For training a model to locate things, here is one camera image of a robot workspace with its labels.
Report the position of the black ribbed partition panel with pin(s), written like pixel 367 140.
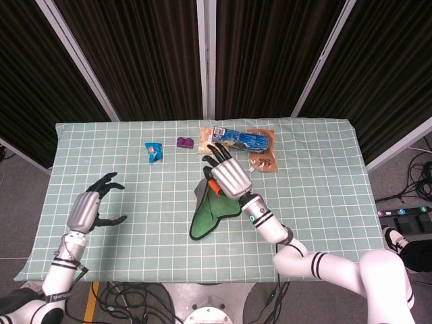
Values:
pixel 141 57
pixel 270 54
pixel 37 87
pixel 381 77

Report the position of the purple toy building block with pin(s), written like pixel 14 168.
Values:
pixel 185 142

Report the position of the green grid-patterned table mat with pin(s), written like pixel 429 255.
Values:
pixel 152 236

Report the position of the black trouser leg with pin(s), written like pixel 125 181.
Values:
pixel 418 254

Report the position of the grey and green cloth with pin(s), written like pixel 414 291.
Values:
pixel 207 216

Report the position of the white partition frame post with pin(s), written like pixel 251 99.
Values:
pixel 206 57
pixel 79 60
pixel 322 60

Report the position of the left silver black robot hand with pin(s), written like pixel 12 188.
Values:
pixel 82 212

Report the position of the clear bag of beige snack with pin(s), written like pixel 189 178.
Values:
pixel 204 141

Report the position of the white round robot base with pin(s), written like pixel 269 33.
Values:
pixel 209 303

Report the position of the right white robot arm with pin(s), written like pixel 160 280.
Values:
pixel 320 263

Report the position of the black numbered pedal strip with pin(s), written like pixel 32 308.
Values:
pixel 405 219

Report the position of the brown spout pouch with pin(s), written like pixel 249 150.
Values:
pixel 265 162

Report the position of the blue cookie box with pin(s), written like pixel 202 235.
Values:
pixel 249 140

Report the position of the small blue snack wrapper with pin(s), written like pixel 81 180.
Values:
pixel 154 152

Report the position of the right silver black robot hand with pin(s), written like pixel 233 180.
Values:
pixel 231 179

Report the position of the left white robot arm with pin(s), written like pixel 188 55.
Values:
pixel 60 266

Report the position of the white and black sneaker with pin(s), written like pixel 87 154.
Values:
pixel 393 239

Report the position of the white partition base rail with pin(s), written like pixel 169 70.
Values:
pixel 25 155
pixel 398 148

